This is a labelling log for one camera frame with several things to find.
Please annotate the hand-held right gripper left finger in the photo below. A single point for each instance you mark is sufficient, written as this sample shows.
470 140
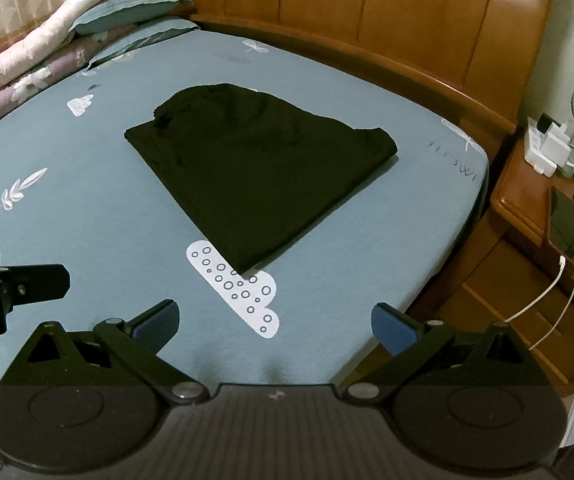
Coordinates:
157 325

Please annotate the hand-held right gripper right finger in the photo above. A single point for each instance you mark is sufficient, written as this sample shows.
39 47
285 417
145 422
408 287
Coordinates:
392 327

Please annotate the blue floral bed sheet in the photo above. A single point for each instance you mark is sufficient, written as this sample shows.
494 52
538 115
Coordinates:
92 220

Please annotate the wooden nightstand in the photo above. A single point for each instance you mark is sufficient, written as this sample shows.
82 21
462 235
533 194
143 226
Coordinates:
522 260

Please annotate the black smartphone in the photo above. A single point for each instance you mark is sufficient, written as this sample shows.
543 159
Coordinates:
564 225

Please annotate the pink floral quilt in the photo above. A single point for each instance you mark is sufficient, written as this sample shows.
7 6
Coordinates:
37 45

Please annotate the white power adapter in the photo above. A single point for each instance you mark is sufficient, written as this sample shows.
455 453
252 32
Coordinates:
557 142

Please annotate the wooden headboard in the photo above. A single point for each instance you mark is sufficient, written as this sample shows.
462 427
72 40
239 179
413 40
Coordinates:
392 25

